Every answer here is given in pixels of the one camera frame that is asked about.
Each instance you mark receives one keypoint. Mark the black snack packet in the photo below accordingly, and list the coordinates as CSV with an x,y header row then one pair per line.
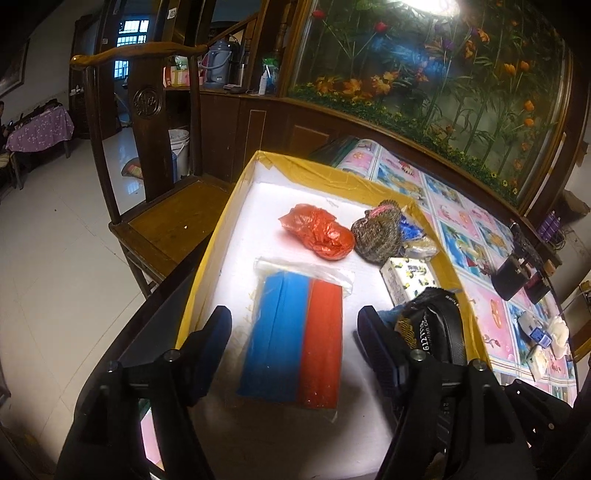
x,y
429,327

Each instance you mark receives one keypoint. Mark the white bucket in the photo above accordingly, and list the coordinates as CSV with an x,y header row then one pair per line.
x,y
180,152

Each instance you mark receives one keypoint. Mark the flower mural panel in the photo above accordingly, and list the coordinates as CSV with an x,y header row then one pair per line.
x,y
438,78

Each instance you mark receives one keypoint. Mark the blue tissue pack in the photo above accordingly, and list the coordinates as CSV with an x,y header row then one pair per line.
x,y
535,330

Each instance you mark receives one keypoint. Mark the white spray bottle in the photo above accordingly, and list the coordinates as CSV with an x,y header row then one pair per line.
x,y
270,78

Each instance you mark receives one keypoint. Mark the wooden chair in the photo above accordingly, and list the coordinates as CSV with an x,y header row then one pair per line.
x,y
171,221

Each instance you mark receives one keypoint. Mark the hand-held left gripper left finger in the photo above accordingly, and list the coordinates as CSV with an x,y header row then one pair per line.
x,y
212,346

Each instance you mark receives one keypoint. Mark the yellow rimmed white tray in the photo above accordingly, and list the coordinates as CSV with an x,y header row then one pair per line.
x,y
277,438

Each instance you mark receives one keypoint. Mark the red plastic bag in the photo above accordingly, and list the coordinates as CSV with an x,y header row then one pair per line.
x,y
318,233

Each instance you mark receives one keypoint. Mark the white cloth ball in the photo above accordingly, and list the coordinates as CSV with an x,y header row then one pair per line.
x,y
559,337

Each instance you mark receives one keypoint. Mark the purple cloth table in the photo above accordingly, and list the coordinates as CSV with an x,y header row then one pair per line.
x,y
41,129

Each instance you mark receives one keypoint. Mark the purple bottle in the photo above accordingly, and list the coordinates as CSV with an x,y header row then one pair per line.
x,y
556,227
548,226

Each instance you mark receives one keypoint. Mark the brown knit hat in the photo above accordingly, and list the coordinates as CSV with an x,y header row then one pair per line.
x,y
376,233

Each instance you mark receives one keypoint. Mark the small clear plastic bag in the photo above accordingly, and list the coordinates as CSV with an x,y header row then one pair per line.
x,y
418,240

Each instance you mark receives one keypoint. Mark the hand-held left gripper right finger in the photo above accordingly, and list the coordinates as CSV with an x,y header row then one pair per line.
x,y
378,346

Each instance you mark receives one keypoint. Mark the lemon print tissue pack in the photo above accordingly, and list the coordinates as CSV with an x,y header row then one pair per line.
x,y
406,279

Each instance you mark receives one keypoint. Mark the blue thermos jug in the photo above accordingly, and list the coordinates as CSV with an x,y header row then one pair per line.
x,y
217,64

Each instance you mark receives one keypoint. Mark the blue orange sponge sheet pack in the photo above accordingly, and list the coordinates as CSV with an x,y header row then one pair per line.
x,y
295,337

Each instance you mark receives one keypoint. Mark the black cylindrical motor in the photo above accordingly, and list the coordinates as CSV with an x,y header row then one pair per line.
x,y
535,288
510,274

